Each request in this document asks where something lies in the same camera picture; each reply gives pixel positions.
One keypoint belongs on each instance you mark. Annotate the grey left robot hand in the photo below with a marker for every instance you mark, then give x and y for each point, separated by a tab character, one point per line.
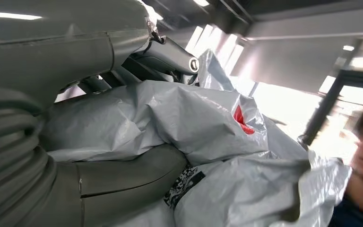
43	56

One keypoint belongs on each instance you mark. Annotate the black metal pole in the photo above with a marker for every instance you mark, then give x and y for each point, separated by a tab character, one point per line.
322	109

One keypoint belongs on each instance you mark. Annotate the grey plastic mailer package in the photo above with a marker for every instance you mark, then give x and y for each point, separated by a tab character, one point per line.
181	119

